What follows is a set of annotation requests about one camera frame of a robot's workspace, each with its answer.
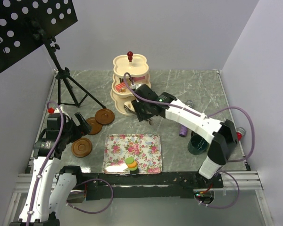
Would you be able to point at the dark green mug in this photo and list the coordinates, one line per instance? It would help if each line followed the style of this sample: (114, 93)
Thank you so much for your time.
(197, 144)

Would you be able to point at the cream three-tier cake stand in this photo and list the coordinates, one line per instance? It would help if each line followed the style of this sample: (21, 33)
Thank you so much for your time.
(126, 67)

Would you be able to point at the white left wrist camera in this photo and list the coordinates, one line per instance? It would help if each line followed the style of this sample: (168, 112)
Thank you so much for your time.
(56, 110)

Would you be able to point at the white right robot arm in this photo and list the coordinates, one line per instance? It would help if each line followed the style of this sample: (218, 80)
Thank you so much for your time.
(220, 135)

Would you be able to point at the brown wooden saucer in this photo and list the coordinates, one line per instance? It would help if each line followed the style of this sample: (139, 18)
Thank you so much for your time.
(96, 127)
(81, 148)
(104, 116)

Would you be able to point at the black perforated music stand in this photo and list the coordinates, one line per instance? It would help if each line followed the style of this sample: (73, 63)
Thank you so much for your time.
(26, 25)

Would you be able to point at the purple glitter microphone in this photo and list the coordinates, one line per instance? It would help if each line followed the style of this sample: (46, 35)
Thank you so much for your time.
(183, 130)

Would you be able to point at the floral serving tray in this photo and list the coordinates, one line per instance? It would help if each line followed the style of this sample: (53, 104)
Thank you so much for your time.
(144, 148)

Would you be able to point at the pink cake slice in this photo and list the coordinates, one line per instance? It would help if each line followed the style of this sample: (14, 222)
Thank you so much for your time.
(135, 79)

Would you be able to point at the red striped cake slice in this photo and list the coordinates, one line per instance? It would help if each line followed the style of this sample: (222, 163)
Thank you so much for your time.
(119, 86)

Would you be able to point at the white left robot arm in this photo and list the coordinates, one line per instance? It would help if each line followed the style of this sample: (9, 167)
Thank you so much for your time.
(43, 204)

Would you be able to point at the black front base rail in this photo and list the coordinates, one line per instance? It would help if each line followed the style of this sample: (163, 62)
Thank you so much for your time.
(165, 184)

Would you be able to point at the colourful macarons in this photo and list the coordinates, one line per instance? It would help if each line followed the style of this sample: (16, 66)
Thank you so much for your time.
(132, 165)

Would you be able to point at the red glitter microphone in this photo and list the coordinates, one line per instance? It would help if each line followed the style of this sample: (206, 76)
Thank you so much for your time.
(240, 132)

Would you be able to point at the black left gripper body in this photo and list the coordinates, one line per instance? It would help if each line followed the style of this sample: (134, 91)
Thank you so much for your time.
(73, 132)

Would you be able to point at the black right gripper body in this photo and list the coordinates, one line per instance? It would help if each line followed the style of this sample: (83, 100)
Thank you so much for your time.
(142, 110)

